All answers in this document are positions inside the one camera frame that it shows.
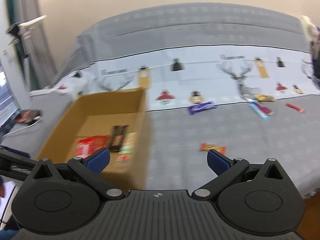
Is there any cardboard box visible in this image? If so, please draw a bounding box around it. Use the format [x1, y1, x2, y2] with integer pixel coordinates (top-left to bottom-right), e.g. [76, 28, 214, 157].
[36, 88, 152, 191]

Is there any yellow snack packet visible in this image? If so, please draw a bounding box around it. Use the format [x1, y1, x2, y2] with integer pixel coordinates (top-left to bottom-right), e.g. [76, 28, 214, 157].
[254, 94, 276, 102]

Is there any red white wafer pack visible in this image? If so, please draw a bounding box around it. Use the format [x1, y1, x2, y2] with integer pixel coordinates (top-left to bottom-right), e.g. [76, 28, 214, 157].
[75, 135, 108, 159]

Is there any green peanut snack bag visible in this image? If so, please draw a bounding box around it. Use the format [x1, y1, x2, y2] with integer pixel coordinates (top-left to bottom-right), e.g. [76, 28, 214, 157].
[117, 132, 136, 163]

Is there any light blue snack bar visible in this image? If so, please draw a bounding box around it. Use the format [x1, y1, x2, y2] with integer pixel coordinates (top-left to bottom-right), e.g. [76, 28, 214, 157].
[249, 102, 269, 120]

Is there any grey sofa cover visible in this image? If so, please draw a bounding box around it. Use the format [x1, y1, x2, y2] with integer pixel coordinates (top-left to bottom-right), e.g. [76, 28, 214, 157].
[3, 3, 319, 196]

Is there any silver purple snack pouch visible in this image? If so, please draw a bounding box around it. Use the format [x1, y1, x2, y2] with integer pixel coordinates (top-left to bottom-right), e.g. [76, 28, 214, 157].
[254, 101, 274, 116]

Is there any white deer print cloth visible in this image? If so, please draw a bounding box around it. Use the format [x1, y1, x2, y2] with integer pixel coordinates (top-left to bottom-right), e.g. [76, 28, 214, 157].
[55, 45, 319, 111]

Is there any thin red snack stick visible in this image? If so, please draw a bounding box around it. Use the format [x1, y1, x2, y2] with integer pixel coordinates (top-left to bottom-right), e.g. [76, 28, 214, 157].
[285, 103, 305, 114]

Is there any black smartphone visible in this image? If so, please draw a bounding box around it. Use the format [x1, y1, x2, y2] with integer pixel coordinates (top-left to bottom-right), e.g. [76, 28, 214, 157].
[15, 109, 42, 125]

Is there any grey curtain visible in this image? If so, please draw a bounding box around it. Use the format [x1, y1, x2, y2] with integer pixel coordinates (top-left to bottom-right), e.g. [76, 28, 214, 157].
[5, 0, 57, 89]

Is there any orange snack packet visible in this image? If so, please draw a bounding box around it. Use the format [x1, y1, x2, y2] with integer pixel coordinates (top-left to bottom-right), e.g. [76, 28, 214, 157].
[199, 143, 227, 155]

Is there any white charging cable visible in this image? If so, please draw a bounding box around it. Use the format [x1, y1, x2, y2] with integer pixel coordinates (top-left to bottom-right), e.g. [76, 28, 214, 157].
[1, 115, 42, 143]

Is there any black white floor lamp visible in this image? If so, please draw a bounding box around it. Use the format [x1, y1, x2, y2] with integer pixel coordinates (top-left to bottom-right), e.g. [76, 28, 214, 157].
[5, 15, 47, 55]

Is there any purple chocolate bar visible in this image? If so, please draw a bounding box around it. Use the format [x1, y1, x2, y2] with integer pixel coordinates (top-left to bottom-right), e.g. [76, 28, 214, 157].
[188, 101, 217, 115]

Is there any dark brown snack bar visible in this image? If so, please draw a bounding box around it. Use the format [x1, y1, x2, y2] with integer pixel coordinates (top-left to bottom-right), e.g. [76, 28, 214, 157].
[108, 125, 128, 152]

